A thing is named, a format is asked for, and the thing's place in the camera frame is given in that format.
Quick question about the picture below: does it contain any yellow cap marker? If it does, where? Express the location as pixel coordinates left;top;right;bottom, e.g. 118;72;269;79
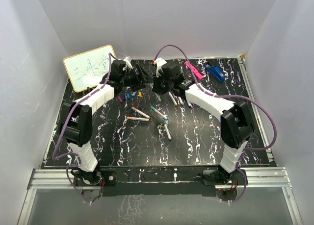
168;92;178;106

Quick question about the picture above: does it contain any blue stapler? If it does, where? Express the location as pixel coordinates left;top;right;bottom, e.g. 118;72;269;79
205;62;224;82

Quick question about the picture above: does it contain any yellow framed whiteboard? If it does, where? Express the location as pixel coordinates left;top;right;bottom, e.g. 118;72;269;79
63;45;115;93

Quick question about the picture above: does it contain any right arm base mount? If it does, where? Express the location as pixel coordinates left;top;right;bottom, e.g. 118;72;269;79
198;168;248;186

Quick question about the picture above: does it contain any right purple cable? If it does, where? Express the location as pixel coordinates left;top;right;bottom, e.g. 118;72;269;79
152;45;278;203

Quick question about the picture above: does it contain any teal cap marker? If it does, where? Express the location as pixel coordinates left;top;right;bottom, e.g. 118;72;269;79
151;106;168;120

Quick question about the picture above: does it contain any tan cap marker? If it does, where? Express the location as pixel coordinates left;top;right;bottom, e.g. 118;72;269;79
131;106;151;119

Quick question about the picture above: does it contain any purple cable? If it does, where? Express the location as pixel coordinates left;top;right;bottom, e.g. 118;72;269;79
152;45;278;203
52;53;117;205

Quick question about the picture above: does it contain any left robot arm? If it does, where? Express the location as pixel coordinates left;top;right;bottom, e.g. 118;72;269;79
55;59;153;185

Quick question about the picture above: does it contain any salmon cap marker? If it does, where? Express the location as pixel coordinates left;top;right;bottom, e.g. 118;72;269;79
126;116;150;122

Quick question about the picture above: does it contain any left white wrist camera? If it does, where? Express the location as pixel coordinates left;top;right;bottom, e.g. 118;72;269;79
123;56;133;70

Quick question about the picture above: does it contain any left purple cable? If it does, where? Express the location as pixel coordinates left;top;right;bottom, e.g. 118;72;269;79
52;53;117;205

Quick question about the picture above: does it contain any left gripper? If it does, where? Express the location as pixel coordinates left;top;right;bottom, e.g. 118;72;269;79
121;65;154;92

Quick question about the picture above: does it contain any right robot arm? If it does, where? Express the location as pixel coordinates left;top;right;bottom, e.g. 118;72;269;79
152;58;255;184

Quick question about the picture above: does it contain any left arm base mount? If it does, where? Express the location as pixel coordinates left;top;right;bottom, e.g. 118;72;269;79
70;169;117;187

